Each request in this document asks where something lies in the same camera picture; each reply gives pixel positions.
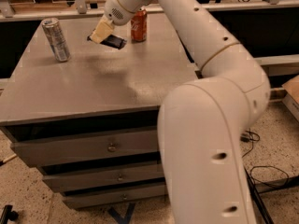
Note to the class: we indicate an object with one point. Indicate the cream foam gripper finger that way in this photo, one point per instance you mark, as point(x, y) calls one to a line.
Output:
point(102, 31)

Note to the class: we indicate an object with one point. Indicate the dark blue rxbar wrapper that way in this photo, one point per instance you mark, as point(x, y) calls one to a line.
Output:
point(114, 42)

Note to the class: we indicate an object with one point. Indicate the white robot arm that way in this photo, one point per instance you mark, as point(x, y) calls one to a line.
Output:
point(200, 122)

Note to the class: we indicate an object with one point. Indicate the red coca-cola can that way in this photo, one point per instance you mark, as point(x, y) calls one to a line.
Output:
point(139, 26)

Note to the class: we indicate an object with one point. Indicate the silver redbull can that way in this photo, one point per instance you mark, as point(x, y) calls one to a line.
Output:
point(55, 36)

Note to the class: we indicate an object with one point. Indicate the grey metal railing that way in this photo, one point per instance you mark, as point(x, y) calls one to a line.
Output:
point(62, 6)

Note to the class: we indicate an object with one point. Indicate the grey drawer cabinet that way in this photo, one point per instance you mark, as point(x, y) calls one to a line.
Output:
point(99, 89)

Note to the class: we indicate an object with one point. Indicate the top grey drawer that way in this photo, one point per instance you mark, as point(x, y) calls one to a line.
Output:
point(86, 147)

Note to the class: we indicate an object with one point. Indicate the grey drawer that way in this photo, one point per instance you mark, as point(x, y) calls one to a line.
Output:
point(86, 147)
point(101, 177)
point(116, 195)

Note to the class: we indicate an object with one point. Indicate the middle grey drawer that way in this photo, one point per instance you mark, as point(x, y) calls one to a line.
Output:
point(101, 177)

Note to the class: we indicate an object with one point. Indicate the bottom grey drawer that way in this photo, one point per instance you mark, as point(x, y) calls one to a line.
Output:
point(116, 195)

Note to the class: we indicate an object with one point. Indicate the black caster bottom left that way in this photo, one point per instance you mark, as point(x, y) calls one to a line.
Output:
point(8, 214)

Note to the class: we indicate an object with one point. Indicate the black metal stand leg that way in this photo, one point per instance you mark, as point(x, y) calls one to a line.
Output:
point(276, 201)

